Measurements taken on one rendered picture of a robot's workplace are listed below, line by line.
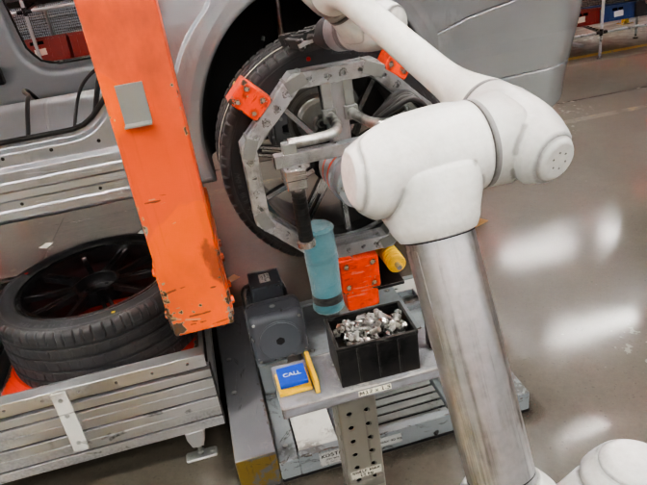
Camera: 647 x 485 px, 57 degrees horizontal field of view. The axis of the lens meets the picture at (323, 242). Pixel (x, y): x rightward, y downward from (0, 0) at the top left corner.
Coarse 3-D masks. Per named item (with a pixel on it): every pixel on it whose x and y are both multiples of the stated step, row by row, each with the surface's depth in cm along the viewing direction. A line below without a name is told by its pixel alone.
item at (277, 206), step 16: (368, 80) 165; (320, 96) 163; (368, 96) 166; (384, 96) 185; (288, 112) 162; (400, 112) 170; (304, 128) 165; (352, 128) 169; (368, 128) 171; (272, 144) 166; (320, 176) 172; (272, 192) 171; (320, 192) 174; (272, 208) 171; (288, 208) 189; (320, 208) 198; (336, 208) 197; (352, 208) 193; (336, 224) 185; (352, 224) 184; (368, 224) 180
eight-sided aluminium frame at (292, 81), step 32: (320, 64) 154; (352, 64) 150; (384, 64) 152; (288, 96) 150; (256, 128) 151; (256, 160) 155; (256, 192) 163; (256, 224) 162; (288, 224) 169; (384, 224) 177
